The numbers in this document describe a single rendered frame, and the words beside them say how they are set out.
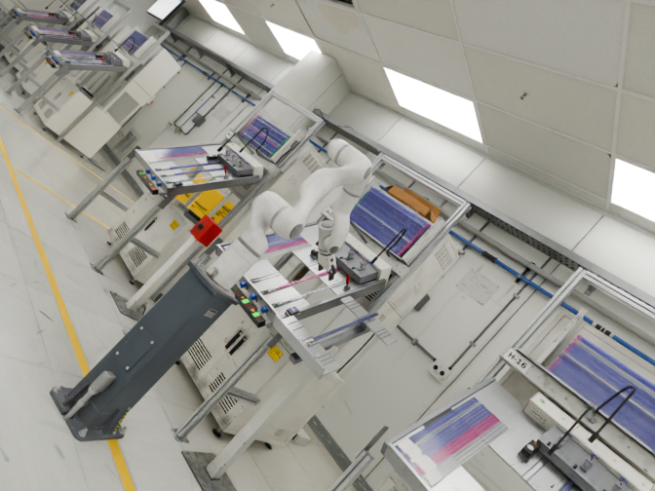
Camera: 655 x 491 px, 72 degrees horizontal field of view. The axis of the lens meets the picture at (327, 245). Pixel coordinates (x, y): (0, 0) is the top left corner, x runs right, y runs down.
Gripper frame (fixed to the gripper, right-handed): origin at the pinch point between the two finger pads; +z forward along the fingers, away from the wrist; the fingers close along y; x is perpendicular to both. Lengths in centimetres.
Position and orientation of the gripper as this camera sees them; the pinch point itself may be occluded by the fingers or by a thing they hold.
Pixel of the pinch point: (326, 273)
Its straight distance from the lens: 237.7
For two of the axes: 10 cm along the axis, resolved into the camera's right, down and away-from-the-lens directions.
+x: -8.1, 3.5, -4.7
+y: -5.9, -5.1, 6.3
